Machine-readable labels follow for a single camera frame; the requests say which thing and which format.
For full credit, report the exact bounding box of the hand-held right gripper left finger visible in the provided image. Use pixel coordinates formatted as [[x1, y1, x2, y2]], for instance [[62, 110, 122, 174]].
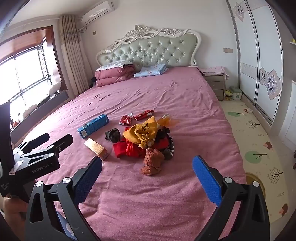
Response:
[[25, 156, 103, 241]]

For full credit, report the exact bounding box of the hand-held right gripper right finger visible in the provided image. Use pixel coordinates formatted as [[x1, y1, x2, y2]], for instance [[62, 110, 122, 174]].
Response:
[[192, 155, 271, 241]]

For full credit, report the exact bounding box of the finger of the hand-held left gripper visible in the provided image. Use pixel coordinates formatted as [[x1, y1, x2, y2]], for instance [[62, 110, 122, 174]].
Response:
[[20, 134, 74, 163], [14, 133, 50, 155]]

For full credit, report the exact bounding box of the yellow waste bin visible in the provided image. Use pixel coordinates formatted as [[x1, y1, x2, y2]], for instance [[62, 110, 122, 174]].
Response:
[[245, 172, 264, 186]]

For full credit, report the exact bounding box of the red cloth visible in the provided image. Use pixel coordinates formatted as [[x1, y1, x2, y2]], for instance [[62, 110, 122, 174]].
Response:
[[113, 126, 169, 158]]

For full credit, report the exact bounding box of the black lettered cloth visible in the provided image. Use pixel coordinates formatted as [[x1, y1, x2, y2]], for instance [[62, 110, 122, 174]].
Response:
[[157, 126, 176, 160]]

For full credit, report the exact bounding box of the dark grey sock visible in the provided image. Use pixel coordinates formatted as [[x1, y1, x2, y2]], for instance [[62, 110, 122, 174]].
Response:
[[105, 128, 121, 143]]

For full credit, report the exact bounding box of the brown sock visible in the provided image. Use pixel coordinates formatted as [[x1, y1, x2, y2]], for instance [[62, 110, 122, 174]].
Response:
[[144, 148, 165, 168], [141, 165, 162, 177]]

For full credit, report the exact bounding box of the yellow cloth bag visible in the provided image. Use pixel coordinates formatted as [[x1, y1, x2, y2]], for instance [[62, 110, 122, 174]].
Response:
[[123, 116, 162, 149]]

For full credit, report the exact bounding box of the person's left hand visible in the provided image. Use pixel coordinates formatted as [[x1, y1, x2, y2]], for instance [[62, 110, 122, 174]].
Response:
[[0, 196, 29, 232]]

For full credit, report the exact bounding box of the grey window seat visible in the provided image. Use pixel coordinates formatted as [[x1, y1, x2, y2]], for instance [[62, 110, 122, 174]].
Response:
[[10, 90, 70, 145]]

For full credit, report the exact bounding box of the yellow cardboard box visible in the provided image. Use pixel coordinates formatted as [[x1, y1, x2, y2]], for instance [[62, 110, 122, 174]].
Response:
[[84, 138, 109, 160]]

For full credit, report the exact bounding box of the white plush cushion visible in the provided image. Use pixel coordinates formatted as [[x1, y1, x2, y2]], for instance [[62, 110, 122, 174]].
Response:
[[22, 104, 38, 117], [46, 82, 62, 96]]

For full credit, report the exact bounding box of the blue carton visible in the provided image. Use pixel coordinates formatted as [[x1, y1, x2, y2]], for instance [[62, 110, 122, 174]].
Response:
[[77, 114, 109, 139]]

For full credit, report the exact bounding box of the cream play mat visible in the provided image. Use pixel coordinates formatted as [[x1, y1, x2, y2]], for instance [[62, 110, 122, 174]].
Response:
[[218, 98, 290, 225]]

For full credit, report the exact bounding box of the crumpled red snack wrapper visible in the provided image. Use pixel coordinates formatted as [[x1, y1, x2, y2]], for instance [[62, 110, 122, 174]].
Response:
[[119, 113, 133, 126]]

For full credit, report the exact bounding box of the bay window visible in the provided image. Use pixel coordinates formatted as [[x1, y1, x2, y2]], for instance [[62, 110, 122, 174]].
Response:
[[0, 27, 63, 112]]

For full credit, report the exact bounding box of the orange liquid bottle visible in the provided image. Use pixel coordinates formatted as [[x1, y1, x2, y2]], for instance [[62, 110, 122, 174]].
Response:
[[156, 113, 181, 129]]

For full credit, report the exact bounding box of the folded pink quilt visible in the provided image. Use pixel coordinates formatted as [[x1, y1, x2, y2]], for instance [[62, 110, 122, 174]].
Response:
[[95, 64, 137, 88]]

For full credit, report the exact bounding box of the long red snack wrapper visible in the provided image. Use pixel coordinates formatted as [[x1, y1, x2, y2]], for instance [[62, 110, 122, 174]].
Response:
[[133, 110, 154, 121]]

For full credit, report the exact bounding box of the beige curtain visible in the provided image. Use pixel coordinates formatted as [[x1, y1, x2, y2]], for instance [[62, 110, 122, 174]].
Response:
[[59, 15, 89, 99]]

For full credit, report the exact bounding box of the green and white storage box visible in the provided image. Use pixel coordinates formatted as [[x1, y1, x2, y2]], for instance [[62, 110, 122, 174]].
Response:
[[229, 87, 242, 100]]

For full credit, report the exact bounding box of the striped pillow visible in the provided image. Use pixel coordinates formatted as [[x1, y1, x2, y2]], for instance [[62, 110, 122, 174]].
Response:
[[96, 60, 133, 72]]

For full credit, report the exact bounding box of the grey nightstand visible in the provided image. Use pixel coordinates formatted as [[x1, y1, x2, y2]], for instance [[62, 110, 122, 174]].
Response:
[[205, 75, 226, 100]]

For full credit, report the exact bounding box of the bed with pink sheet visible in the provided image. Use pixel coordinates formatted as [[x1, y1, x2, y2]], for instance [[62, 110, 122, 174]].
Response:
[[14, 66, 247, 241]]

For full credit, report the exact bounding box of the white cabinet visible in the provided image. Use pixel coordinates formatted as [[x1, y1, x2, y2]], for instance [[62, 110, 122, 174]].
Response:
[[279, 80, 296, 152]]

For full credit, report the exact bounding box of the pink dotted cloth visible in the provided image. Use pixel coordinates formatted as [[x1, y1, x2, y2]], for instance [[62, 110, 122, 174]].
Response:
[[198, 66, 229, 80]]

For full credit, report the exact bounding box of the folded light blue blanket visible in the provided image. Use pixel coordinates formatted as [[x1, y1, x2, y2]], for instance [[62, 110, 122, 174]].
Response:
[[134, 64, 168, 77]]

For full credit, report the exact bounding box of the tufted green headboard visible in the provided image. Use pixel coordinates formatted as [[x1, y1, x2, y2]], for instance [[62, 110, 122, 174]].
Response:
[[96, 25, 201, 70]]

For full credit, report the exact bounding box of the white air conditioner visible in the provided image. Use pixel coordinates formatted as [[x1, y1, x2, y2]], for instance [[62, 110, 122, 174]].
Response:
[[81, 0, 115, 25]]

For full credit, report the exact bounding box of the white flowered wardrobe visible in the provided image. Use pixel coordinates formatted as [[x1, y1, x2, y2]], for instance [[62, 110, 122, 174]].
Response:
[[225, 0, 284, 132]]

